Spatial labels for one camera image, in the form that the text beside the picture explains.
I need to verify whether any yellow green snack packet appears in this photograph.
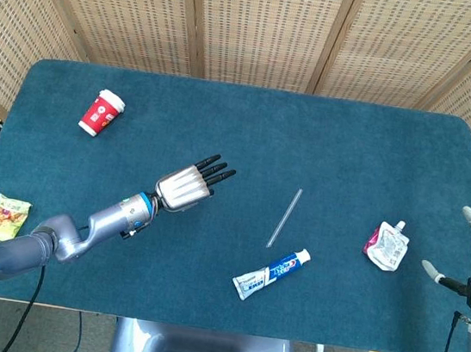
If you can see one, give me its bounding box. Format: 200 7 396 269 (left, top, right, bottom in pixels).
0 193 34 245

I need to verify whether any white pink spout pouch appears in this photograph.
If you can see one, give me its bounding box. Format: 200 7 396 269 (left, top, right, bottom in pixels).
361 216 412 275

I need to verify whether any clear plastic straw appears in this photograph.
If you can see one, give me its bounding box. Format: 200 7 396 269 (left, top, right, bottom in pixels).
266 185 304 252

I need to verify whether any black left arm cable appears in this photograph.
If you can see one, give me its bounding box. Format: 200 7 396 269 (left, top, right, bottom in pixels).
6 258 47 352

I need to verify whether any red paper cup white lid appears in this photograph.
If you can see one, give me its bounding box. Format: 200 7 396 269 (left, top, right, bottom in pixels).
76 86 128 141

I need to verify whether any blue white toothpaste tube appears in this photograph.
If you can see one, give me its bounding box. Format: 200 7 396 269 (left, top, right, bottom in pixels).
230 240 313 310

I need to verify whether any teal carpet table cover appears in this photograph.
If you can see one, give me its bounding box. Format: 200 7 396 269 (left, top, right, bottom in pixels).
0 52 471 352

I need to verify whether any woven bamboo folding screen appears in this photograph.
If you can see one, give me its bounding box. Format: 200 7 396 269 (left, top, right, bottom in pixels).
0 0 471 206

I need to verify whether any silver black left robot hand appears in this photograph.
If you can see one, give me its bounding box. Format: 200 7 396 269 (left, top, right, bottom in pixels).
151 146 239 220

